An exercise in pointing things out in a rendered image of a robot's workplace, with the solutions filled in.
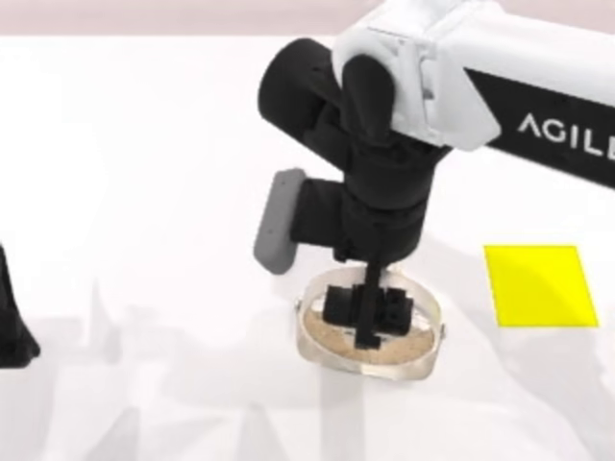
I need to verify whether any yellow square marker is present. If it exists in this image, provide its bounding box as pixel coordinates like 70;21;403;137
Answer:
481;244;601;329

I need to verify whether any clear round container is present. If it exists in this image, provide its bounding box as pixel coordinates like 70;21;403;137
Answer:
293;266;449;382

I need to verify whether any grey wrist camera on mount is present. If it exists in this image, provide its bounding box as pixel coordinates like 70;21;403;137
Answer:
252;167;348;277

